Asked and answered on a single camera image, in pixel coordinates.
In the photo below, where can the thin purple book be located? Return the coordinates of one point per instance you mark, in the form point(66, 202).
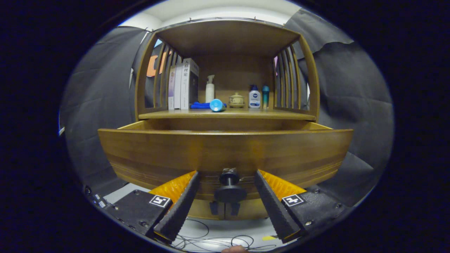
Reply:
point(171, 89)

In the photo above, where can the black power strip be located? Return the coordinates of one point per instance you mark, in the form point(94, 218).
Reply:
point(98, 200)

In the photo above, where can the wooden drawer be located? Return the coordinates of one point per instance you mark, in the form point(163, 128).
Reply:
point(158, 154)

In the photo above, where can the teal gradient bottle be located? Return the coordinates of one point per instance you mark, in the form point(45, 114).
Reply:
point(265, 96)

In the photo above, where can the white lotion bottle blue cap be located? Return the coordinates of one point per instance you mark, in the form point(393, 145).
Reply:
point(254, 98)

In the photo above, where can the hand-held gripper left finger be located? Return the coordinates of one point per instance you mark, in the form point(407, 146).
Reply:
point(175, 214)

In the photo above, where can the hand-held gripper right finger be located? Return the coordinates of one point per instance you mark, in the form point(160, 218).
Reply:
point(274, 209)

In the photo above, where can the wooden cabinet door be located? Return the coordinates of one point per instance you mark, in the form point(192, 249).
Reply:
point(251, 211)
point(200, 212)

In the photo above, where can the beige lidded tea cup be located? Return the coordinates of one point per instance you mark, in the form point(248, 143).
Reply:
point(236, 100)

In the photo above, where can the white pump bottle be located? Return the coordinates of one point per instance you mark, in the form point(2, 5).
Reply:
point(210, 91)

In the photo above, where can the black drawer knob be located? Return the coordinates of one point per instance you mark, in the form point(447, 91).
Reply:
point(230, 191)

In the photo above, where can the thin white book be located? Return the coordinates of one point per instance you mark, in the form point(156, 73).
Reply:
point(178, 88)

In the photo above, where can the blue folded cloth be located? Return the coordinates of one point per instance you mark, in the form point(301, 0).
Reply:
point(200, 105)

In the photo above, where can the wooden cabinet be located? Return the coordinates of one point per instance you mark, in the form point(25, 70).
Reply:
point(228, 35)

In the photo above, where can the wooden countertop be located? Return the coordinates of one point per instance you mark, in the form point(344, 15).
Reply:
point(253, 113)

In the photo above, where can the white and blue tube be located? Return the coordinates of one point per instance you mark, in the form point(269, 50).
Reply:
point(217, 105)

